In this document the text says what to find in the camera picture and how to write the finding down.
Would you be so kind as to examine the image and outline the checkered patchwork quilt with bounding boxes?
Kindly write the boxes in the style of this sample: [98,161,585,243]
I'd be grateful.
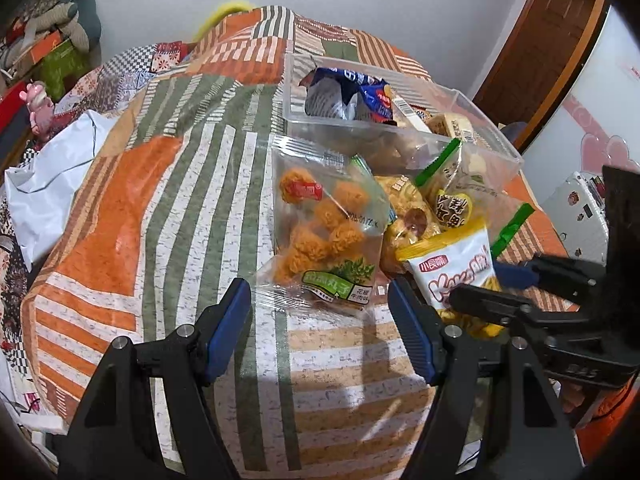
[0,42,198,411]

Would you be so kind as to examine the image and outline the white sliding door with hearts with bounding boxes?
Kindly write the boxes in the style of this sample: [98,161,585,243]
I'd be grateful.
[520,5,640,261]

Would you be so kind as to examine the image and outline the pink plush toy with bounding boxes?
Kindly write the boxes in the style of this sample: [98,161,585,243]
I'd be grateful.
[19,81,56,139]

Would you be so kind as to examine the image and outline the wooden room door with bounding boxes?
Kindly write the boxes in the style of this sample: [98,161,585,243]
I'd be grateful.
[472,0,609,127]

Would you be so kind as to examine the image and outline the white suitcase with stickers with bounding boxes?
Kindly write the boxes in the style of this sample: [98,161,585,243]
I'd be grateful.
[542,171,609,262]

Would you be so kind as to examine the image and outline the red box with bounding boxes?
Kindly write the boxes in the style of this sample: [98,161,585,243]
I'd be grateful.
[0,92,27,134]

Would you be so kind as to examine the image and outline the orange box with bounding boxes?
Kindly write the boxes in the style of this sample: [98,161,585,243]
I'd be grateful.
[27,30,66,62]

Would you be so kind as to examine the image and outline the clear cake packet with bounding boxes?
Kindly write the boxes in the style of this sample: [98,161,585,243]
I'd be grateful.
[425,112,477,139]

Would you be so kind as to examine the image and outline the teal cushion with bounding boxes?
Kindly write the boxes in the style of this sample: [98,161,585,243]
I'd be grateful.
[60,0,104,52]

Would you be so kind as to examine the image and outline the yellow foam hoop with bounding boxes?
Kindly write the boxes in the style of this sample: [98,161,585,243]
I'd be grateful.
[192,0,254,42]

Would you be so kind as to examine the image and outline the yellow snack packet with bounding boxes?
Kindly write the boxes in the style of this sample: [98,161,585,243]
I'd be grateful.
[375,175,444,274]

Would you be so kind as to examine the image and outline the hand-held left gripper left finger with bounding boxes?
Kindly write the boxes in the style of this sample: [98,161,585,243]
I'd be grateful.
[52,277,252,480]

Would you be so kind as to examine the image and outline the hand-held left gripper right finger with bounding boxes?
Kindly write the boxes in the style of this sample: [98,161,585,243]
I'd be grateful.
[387,276,584,480]

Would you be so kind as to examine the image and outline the patterned folded cloth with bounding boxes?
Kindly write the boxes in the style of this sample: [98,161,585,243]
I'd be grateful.
[15,0,64,22]

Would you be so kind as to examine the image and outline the clear plastic storage container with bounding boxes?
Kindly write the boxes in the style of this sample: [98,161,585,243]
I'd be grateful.
[281,52,525,197]

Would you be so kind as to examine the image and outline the clear packet of orange balls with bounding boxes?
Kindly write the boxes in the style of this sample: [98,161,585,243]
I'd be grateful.
[256,135,392,317]

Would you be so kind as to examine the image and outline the white plastic bag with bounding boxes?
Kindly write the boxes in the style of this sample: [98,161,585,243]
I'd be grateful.
[4,109,119,272]

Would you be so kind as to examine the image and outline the striped patchwork blanket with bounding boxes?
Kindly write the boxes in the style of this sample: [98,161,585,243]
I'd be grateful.
[20,5,572,477]

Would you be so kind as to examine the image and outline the white and yellow chip packet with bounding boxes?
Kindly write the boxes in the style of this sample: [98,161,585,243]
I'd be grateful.
[396,217,507,342]

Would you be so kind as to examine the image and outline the green patterned box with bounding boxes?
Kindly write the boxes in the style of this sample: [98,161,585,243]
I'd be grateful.
[40,40,94,102]

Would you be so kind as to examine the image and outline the blue snack packet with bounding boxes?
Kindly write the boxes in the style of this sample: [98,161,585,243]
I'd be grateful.
[299,66,402,126]

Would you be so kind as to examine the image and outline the bread packet with orange print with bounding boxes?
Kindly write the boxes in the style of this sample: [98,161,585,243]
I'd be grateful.
[392,97,434,132]

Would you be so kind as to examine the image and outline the green-edged clear snack packet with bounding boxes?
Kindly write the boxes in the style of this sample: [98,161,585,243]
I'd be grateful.
[412,137,536,261]

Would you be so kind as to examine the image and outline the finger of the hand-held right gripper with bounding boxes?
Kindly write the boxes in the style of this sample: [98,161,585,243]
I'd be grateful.
[492,254,608,307]
[448,284,556,333]

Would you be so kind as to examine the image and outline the grey cloth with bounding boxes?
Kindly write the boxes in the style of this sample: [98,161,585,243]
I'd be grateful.
[500,122,534,154]

